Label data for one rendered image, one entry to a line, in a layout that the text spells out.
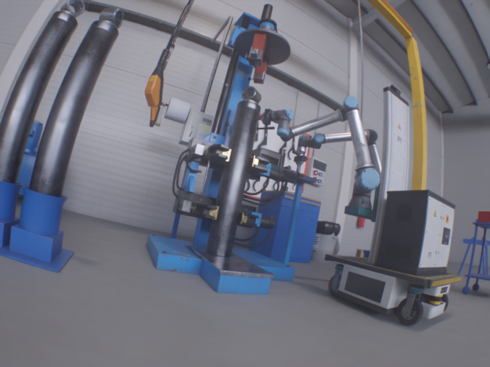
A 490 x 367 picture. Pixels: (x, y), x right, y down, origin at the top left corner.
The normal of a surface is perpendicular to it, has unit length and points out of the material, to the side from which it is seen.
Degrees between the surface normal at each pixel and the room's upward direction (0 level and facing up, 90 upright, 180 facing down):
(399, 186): 90
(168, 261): 90
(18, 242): 90
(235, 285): 90
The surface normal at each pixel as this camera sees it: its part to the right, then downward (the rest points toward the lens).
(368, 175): -0.24, -0.09
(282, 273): 0.45, -0.03
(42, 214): 0.71, 0.05
